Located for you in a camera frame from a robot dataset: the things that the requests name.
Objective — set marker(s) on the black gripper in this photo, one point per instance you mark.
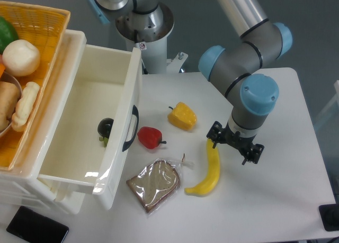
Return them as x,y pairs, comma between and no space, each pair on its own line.
251,152

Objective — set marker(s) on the dark drawer handle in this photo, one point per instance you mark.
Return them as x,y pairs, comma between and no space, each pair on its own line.
132,131

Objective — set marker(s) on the black smartphone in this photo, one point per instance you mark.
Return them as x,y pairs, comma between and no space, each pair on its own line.
33,227

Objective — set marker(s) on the red bell pepper toy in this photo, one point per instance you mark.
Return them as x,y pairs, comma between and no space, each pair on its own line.
150,137

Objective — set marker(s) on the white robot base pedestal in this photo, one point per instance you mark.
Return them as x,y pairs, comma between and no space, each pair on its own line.
149,32

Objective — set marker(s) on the yellow wicker basket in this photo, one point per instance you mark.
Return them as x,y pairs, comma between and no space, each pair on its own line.
44,27

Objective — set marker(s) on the yellow bell pepper toy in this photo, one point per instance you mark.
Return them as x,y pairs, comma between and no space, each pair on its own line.
182,116

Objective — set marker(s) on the white drawer cabinet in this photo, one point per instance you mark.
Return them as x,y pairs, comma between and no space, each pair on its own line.
22,185

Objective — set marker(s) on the bagged bread slice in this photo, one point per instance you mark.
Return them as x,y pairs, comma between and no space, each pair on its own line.
157,182

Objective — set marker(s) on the white top drawer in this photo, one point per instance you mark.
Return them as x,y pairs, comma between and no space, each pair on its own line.
107,85

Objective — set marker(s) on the tan potato toy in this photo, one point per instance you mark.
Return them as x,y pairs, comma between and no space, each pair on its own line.
9,98

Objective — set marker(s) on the white peanut shaped toy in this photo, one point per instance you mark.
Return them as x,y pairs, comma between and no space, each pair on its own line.
24,106

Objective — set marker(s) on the black device at edge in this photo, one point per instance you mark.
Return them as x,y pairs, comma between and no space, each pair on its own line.
329,216

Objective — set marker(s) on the dark eggplant toy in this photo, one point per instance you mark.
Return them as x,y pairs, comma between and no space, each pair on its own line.
104,130

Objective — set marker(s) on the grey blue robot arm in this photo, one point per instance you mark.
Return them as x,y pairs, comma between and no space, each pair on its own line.
233,73

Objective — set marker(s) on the green pepper toy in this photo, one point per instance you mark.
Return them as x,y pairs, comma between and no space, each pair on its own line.
8,34

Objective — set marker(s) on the yellow banana toy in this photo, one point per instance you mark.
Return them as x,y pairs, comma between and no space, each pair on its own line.
211,179

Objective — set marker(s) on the white round bun toy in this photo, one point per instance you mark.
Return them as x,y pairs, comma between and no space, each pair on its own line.
21,58

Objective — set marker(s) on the metal bowl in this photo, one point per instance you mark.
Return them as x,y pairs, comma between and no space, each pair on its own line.
11,79

